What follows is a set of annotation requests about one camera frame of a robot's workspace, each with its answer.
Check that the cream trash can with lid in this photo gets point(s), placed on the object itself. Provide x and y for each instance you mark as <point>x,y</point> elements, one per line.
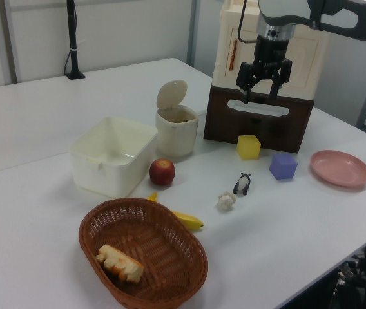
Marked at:
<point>176,135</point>

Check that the toasted bread piece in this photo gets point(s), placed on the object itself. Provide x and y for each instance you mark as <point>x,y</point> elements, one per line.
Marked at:
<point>120,264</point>

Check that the purple cube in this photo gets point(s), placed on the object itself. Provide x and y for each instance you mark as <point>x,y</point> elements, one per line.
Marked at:
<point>283,167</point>

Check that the brown wicker basket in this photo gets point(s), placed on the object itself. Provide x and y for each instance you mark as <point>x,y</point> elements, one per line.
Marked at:
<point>170,244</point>

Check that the pink plate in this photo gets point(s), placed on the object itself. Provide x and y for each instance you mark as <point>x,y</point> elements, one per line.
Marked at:
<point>341,169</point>

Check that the cream plastic cabinet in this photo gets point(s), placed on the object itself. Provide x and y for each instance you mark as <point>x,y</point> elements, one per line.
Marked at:
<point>305,54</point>

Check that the small panda figurine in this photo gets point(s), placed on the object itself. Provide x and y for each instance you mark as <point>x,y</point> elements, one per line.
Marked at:
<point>242,185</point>

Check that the red apple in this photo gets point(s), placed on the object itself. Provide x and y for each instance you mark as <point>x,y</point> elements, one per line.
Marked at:
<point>162,172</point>

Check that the yellow cube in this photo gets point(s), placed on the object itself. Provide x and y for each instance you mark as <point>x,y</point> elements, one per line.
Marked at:
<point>249,148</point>

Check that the white paper ball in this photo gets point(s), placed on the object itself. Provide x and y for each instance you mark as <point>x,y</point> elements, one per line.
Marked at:
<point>226,202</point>

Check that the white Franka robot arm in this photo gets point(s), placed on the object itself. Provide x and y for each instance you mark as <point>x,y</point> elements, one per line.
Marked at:
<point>276,9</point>

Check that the yellow banana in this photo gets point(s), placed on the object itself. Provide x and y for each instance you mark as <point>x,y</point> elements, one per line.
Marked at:
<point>189,220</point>

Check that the dark brown drawer base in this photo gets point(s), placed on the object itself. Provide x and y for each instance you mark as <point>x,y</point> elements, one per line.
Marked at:
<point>221,119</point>

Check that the white square plastic container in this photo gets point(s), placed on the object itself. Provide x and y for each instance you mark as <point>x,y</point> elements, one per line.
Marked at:
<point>112,180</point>

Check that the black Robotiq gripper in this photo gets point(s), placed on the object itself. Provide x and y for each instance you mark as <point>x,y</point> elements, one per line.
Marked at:
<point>271,51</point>

